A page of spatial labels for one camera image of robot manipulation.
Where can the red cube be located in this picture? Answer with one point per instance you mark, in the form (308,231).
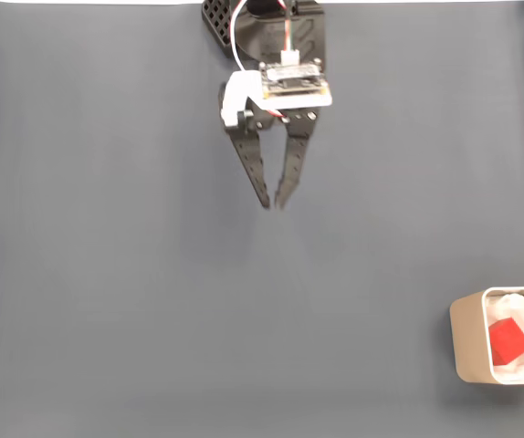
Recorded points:
(508,342)

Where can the grey blue table mat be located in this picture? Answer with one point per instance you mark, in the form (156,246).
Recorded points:
(152,274)

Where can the white crumpled tissue paper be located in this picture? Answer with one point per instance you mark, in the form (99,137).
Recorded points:
(513,305)

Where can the beige metal box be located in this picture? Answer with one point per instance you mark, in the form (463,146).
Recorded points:
(467,337)

